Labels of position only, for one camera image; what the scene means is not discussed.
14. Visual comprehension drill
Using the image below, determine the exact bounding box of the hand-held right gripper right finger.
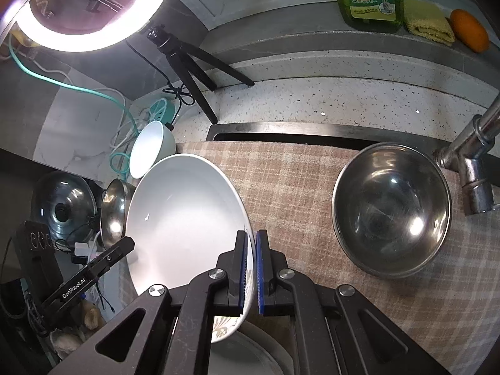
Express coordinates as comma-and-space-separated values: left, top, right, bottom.
256, 230, 450, 375

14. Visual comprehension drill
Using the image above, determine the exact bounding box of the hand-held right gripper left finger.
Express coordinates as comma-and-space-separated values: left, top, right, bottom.
47, 230, 251, 375

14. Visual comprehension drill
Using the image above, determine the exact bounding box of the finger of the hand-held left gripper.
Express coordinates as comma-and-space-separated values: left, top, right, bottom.
92, 236, 135, 276

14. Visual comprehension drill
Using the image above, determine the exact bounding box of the white plate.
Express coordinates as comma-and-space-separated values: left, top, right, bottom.
209, 320, 298, 375
125, 154, 255, 344

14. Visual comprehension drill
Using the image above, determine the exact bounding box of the small white bowl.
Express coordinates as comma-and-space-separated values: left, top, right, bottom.
129, 121, 177, 179

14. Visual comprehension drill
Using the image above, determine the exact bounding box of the person's left hand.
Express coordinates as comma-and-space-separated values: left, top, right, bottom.
52, 295, 106, 360

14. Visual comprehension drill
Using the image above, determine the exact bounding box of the white charger plug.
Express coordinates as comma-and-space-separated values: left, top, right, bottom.
73, 242, 98, 264

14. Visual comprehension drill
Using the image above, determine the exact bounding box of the stainless steel bowl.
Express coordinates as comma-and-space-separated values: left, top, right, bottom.
99, 178, 135, 251

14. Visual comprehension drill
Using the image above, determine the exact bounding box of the glass pot lid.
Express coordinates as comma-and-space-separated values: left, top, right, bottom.
30, 171, 98, 241

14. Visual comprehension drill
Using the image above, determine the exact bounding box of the checked tablecloth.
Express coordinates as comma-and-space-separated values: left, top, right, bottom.
174, 141, 500, 375

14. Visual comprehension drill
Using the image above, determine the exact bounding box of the red steel-lined bowl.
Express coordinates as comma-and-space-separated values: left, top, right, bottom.
332, 142, 453, 280

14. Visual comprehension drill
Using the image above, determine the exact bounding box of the round teal power strip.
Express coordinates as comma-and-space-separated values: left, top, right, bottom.
138, 97, 180, 129

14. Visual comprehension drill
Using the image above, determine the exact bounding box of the black tripod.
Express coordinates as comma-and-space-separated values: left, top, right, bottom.
146, 23, 255, 125

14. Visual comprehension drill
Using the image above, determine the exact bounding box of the chrome faucet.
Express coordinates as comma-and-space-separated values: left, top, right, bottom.
433, 90, 500, 216

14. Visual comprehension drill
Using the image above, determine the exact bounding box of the green dish soap bottle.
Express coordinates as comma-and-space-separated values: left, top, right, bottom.
327, 0, 404, 34

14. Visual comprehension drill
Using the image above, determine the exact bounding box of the yellow cloth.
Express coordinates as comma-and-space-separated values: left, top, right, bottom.
402, 0, 456, 44

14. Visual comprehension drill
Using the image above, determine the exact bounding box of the orange fruit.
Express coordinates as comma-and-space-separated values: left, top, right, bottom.
449, 9, 490, 53

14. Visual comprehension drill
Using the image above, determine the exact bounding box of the white cable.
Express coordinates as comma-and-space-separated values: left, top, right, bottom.
23, 66, 149, 153

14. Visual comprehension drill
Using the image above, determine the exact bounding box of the teal cable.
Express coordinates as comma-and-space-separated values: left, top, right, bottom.
8, 43, 157, 174

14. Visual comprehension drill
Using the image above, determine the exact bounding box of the black ring light cable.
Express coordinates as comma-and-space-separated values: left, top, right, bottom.
125, 41, 196, 106

